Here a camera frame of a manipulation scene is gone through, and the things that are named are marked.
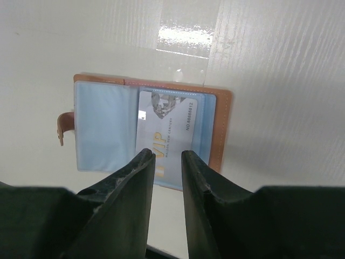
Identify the tan leather card holder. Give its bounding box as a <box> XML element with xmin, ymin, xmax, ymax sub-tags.
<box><xmin>57</xmin><ymin>74</ymin><xmax>233</xmax><ymax>173</ymax></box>

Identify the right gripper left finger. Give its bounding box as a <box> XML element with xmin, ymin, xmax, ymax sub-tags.
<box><xmin>64</xmin><ymin>148</ymin><xmax>156</xmax><ymax>258</ymax></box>

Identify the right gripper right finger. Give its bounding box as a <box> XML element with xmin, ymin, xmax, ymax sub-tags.
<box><xmin>181</xmin><ymin>151</ymin><xmax>259</xmax><ymax>258</ymax></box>

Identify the silver VIP card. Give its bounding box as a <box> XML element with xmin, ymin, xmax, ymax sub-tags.
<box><xmin>135</xmin><ymin>91</ymin><xmax>198</xmax><ymax>190</ymax></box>

